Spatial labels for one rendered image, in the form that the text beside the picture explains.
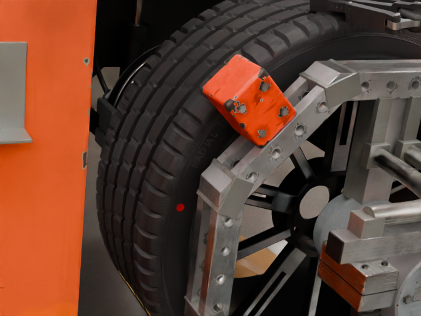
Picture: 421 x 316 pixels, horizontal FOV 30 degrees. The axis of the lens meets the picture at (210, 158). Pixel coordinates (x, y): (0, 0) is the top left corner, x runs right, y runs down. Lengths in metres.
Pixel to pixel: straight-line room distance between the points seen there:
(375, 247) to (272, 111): 0.22
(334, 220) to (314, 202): 2.29
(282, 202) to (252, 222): 1.97
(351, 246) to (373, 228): 0.03
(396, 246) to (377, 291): 0.06
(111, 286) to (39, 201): 1.83
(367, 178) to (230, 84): 0.28
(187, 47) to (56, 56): 0.45
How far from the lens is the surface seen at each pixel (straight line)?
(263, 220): 3.22
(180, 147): 1.08
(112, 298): 2.59
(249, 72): 1.00
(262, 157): 1.04
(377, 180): 1.18
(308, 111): 1.05
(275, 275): 1.29
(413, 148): 1.16
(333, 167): 1.25
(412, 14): 1.07
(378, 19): 1.08
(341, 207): 1.19
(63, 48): 0.79
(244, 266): 2.84
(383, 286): 0.94
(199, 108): 1.08
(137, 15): 1.67
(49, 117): 0.80
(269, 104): 1.01
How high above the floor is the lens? 1.37
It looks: 21 degrees down
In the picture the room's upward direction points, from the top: 7 degrees clockwise
